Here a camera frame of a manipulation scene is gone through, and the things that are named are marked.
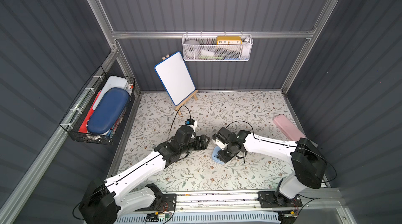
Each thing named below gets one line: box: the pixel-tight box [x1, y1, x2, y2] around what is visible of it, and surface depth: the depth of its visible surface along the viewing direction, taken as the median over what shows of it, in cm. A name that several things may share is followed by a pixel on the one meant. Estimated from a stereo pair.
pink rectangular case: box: [273, 114, 307, 142], surface depth 100 cm
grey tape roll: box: [184, 39, 201, 58], surface depth 89 cm
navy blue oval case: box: [86, 87, 131, 134], surface depth 69 cm
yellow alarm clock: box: [216, 36, 243, 45], surface depth 90 cm
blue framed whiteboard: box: [153, 51, 196, 106], surface depth 95 cm
